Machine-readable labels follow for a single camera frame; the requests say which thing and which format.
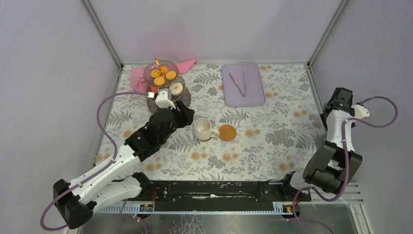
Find white ceramic mug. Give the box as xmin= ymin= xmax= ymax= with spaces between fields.
xmin=192 ymin=117 xmax=219 ymax=141

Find white glazed donut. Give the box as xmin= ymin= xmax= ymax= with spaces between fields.
xmin=169 ymin=82 xmax=184 ymax=96

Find yellow round biscuit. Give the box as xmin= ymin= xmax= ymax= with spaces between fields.
xmin=165 ymin=71 xmax=178 ymax=80
xmin=153 ymin=76 xmax=166 ymax=87

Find three-tier glass cake stand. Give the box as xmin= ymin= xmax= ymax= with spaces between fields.
xmin=143 ymin=58 xmax=191 ymax=114

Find yellow jam-dot cookie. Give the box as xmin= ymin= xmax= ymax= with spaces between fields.
xmin=150 ymin=70 xmax=162 ymax=78

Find orange swirl cookie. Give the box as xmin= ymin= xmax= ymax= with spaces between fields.
xmin=159 ymin=66 xmax=169 ymax=75

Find lilac plastic tray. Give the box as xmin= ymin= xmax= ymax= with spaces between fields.
xmin=222 ymin=63 xmax=265 ymax=107

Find pink handled tongs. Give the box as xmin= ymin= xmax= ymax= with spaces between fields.
xmin=229 ymin=70 xmax=246 ymax=97

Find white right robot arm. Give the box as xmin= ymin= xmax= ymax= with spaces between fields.
xmin=279 ymin=88 xmax=369 ymax=201

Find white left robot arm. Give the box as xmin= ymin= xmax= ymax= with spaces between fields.
xmin=53 ymin=101 xmax=195 ymax=229

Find pink cloth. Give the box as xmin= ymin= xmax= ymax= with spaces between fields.
xmin=130 ymin=59 xmax=197 ymax=93

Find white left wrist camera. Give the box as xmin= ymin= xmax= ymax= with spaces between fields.
xmin=147 ymin=88 xmax=176 ymax=109

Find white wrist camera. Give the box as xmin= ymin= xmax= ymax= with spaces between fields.
xmin=352 ymin=104 xmax=370 ymax=119
xmin=147 ymin=88 xmax=176 ymax=109

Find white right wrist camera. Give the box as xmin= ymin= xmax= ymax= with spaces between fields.
xmin=352 ymin=104 xmax=370 ymax=119

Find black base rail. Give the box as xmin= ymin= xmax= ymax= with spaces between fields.
xmin=130 ymin=180 xmax=297 ymax=213

